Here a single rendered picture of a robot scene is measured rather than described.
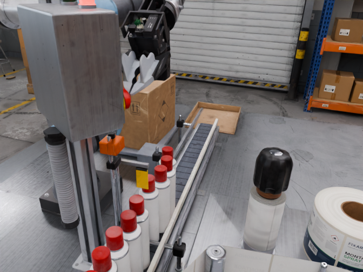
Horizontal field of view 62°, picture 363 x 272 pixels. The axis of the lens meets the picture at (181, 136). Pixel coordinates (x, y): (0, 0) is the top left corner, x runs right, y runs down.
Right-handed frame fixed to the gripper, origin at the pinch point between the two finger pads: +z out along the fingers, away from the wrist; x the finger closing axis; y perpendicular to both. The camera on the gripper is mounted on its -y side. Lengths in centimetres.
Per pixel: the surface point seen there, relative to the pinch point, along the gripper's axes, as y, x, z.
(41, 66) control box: 9.3, -11.6, 4.5
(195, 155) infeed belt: -68, 1, -26
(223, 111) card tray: -103, 4, -78
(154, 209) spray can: -31.7, 1.0, 10.7
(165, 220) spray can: -40.6, 2.2, 10.4
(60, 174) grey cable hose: -5.1, -9.6, 16.2
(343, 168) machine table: -81, 61, -38
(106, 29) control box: 14.0, -0.2, 0.4
